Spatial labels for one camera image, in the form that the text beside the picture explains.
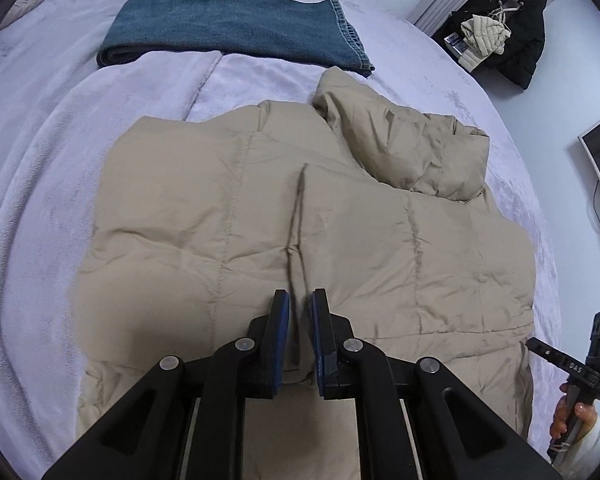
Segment beige puffer jacket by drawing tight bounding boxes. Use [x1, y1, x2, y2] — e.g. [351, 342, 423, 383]
[73, 68, 535, 479]

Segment white sleeve forearm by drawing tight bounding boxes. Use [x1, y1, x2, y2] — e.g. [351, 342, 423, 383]
[553, 417, 600, 480]

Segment black clothes on rack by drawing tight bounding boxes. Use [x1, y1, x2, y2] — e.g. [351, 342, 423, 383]
[432, 0, 547, 90]

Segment person's right hand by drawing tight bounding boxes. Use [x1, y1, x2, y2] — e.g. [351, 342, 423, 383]
[550, 382, 598, 442]

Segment lavender fleece bed blanket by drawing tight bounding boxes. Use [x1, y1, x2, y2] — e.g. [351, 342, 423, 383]
[0, 0, 562, 479]

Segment beige striped hanging garment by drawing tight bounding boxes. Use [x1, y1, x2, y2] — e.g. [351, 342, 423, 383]
[458, 14, 512, 73]

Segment folded blue denim jeans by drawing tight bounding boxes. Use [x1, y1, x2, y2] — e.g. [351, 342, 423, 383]
[96, 0, 374, 77]

